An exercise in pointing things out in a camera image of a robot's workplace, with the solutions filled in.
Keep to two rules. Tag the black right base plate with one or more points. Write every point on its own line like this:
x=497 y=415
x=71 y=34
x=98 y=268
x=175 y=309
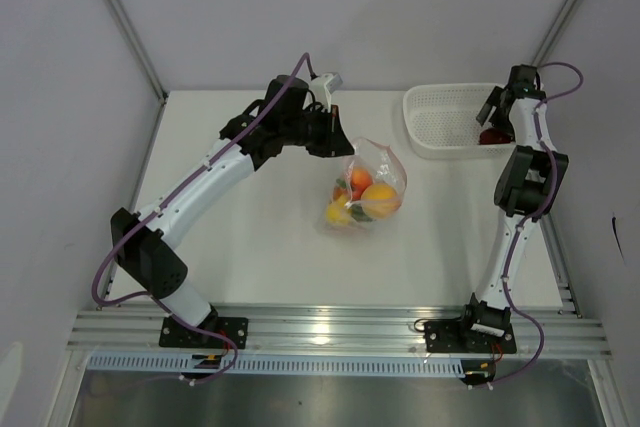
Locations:
x=448 y=336

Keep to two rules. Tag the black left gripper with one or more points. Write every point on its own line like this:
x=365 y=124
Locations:
x=333 y=142

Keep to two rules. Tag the pink toy peach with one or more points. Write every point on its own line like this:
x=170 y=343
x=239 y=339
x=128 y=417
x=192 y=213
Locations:
x=380 y=201
x=360 y=179

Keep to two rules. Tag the dark red toy apple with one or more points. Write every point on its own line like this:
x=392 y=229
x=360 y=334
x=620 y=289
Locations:
x=494 y=136

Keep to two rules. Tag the grey aluminium corner post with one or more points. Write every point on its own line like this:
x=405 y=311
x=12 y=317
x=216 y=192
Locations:
x=560 y=22

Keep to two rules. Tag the left grey corner post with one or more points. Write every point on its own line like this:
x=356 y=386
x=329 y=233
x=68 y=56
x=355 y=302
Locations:
x=135 y=46

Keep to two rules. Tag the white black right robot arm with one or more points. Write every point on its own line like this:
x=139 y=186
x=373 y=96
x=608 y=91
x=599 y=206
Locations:
x=525 y=192

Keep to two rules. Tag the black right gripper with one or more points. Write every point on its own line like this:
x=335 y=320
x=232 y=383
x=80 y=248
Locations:
x=493 y=101

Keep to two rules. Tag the clear pink-dotted zip bag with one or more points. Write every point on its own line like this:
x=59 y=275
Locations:
x=383 y=165

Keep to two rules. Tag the orange toy pineapple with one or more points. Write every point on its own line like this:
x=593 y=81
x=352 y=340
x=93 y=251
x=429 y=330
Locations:
x=348 y=196

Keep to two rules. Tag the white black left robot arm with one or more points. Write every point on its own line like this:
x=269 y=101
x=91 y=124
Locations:
x=145 y=242

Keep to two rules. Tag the white slotted cable duct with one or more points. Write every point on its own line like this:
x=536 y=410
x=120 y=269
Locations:
x=280 y=365

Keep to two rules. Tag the yellow toy lemon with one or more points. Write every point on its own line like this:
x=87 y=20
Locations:
x=337 y=215

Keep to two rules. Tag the white perforated plastic basket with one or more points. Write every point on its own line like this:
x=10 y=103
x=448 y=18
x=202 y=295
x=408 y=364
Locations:
x=440 y=120

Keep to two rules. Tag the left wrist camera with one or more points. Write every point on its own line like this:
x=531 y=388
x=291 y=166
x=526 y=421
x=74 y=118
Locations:
x=323 y=86

